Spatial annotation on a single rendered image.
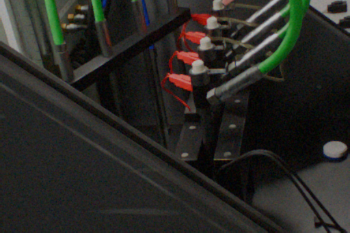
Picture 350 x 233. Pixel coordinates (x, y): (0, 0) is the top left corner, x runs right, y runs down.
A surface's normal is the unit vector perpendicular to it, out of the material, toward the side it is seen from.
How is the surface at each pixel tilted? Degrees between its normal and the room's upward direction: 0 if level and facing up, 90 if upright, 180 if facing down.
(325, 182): 0
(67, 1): 90
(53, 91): 43
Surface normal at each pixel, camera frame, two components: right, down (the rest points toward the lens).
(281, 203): -0.15, -0.87
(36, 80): 0.55, -0.67
